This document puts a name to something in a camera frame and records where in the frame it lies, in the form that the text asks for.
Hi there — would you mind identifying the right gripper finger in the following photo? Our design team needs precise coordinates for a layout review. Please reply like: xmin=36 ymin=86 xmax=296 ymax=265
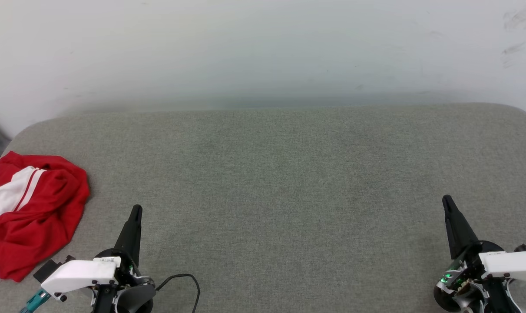
xmin=442 ymin=195 xmax=480 ymax=260

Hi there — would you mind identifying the thin black cable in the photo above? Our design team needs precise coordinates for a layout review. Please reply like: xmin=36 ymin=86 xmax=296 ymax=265
xmin=155 ymin=273 xmax=201 ymax=313

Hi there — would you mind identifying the teal cable connector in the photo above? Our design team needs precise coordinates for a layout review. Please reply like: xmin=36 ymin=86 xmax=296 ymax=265
xmin=19 ymin=289 xmax=51 ymax=313

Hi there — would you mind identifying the red and white shirt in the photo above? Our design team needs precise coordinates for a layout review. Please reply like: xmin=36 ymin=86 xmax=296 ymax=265
xmin=0 ymin=151 xmax=91 ymax=282

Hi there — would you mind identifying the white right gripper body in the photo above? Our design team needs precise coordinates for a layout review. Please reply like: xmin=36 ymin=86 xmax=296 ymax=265
xmin=436 ymin=240 xmax=526 ymax=294

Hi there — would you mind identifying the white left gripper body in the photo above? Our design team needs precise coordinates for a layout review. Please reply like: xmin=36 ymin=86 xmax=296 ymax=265
xmin=41 ymin=249 xmax=155 ymax=301

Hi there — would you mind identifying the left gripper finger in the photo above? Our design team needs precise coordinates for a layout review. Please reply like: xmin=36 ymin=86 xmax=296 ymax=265
xmin=114 ymin=205 xmax=142 ymax=266

